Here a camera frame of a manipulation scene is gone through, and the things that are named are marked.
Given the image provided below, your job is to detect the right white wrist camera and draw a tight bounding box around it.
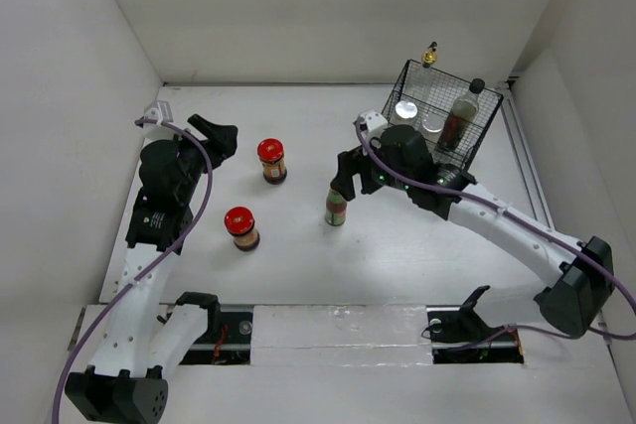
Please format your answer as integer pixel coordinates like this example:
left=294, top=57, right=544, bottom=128
left=355, top=109, right=389, bottom=138

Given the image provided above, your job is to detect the red lid jar back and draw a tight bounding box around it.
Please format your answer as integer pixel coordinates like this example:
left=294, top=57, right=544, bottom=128
left=256, top=138, right=287, bottom=185

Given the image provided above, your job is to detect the clear glass oil bottle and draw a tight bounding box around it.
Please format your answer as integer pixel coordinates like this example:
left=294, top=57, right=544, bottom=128
left=418, top=42, right=438, bottom=102

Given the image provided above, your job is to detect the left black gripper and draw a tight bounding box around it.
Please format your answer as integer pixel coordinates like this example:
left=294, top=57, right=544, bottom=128
left=168, top=115, right=236, bottom=203

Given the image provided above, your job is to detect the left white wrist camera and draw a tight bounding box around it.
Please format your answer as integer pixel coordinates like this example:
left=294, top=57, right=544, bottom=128
left=143, top=100, right=174, bottom=125

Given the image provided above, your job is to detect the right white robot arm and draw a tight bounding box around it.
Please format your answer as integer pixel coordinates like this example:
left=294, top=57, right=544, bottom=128
left=331, top=118, right=617, bottom=339

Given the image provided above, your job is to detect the black wire rack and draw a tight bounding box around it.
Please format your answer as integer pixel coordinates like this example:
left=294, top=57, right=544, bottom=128
left=382, top=60, right=503, bottom=170

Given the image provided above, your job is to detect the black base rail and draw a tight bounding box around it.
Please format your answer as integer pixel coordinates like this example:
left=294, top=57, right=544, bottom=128
left=183, top=305, right=525, bottom=365

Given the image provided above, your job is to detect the red lid jar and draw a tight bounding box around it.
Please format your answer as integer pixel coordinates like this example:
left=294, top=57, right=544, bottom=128
left=256, top=138, right=287, bottom=185
left=224, top=207, right=260, bottom=252

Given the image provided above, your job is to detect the red lid jar front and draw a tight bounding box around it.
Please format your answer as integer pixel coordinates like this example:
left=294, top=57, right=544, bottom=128
left=224, top=207, right=260, bottom=252

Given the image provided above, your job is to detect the dark soy sauce bottle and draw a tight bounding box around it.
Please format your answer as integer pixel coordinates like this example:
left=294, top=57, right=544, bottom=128
left=436, top=78, right=485, bottom=151

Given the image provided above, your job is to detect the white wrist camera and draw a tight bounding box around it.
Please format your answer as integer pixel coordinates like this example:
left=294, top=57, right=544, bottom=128
left=143, top=100, right=174, bottom=125
left=355, top=109, right=389, bottom=138

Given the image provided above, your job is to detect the silver lid shaker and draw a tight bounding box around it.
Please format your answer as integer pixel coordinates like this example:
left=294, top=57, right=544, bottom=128
left=390, top=100, right=418, bottom=127
left=419, top=111, right=445, bottom=144

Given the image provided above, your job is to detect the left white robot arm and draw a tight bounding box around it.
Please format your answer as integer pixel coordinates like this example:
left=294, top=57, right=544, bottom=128
left=51, top=114, right=239, bottom=423

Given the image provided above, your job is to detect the green label sauce bottle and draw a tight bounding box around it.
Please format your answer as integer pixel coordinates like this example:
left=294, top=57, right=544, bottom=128
left=325, top=187, right=347, bottom=226

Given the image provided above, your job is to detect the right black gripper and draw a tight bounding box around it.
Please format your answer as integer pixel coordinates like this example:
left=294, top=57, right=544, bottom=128
left=330, top=136, right=412, bottom=201

